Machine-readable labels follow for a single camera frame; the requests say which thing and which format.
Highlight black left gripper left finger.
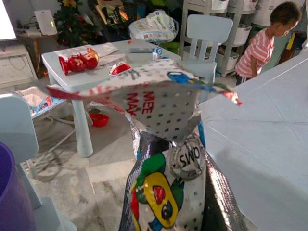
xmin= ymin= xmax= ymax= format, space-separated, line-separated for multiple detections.
xmin=119 ymin=125 xmax=170 ymax=231

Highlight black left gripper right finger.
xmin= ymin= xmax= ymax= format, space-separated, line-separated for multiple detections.
xmin=204 ymin=156 xmax=252 ymax=231

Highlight white dotted noodle packet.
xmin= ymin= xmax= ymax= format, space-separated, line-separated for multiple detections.
xmin=46 ymin=58 xmax=244 ymax=231

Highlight white storage bin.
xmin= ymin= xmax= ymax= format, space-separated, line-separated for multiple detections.
xmin=232 ymin=23 xmax=252 ymax=47
xmin=250 ymin=0 xmax=275 ymax=26
xmin=211 ymin=0 xmax=230 ymax=11
xmin=215 ymin=51 xmax=239 ymax=71

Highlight purple plastic rubbish bin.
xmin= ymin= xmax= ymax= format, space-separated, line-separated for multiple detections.
xmin=0 ymin=141 xmax=37 ymax=231

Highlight red bowl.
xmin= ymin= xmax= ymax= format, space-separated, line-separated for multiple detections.
xmin=88 ymin=113 xmax=110 ymax=128

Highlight light blue plastic table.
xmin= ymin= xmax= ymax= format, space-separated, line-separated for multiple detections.
xmin=196 ymin=57 xmax=308 ymax=231
xmin=41 ymin=39 xmax=183 ymax=159

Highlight small red white packet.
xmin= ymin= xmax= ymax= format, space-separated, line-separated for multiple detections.
xmin=108 ymin=62 xmax=132 ymax=77

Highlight small blue white carton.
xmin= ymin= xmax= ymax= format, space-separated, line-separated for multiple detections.
xmin=151 ymin=46 xmax=163 ymax=61

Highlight grey remote control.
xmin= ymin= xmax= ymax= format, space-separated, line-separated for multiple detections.
xmin=128 ymin=47 xmax=153 ymax=54

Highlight white paper sheets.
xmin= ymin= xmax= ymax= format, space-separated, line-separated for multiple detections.
xmin=90 ymin=42 xmax=127 ymax=66

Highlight red snack packet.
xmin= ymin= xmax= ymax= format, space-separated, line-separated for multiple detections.
xmin=58 ymin=47 xmax=100 ymax=76

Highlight cartoon print baby bouncer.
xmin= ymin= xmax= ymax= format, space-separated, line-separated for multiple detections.
xmin=14 ymin=85 xmax=94 ymax=182

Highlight white diaper pack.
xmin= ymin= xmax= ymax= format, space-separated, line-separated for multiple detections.
xmin=128 ymin=10 xmax=180 ymax=46

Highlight white shelf unit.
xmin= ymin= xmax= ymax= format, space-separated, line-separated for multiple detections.
xmin=179 ymin=0 xmax=274 ymax=78

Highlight light blue kid chair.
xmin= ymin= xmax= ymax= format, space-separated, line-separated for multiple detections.
xmin=180 ymin=13 xmax=234 ymax=85
xmin=0 ymin=93 xmax=77 ymax=231

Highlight open box with toys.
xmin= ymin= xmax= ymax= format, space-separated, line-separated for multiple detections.
xmin=95 ymin=0 xmax=130 ymax=25

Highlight dark green decorated plant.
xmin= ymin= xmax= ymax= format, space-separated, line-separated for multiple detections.
xmin=52 ymin=0 xmax=103 ymax=49

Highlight dark wooden side table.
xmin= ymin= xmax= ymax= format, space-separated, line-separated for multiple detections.
xmin=16 ymin=30 xmax=61 ymax=78

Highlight child in pink striped shirt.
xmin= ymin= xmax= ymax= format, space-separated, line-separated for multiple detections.
xmin=234 ymin=1 xmax=303 ymax=86

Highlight white television cabinet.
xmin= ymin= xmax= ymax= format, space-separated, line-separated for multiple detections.
xmin=0 ymin=44 xmax=39 ymax=89

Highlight white router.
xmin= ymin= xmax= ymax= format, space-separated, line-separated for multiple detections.
xmin=33 ymin=9 xmax=59 ymax=37

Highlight bright television screen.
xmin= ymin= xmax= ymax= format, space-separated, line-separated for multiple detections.
xmin=0 ymin=0 xmax=17 ymax=42

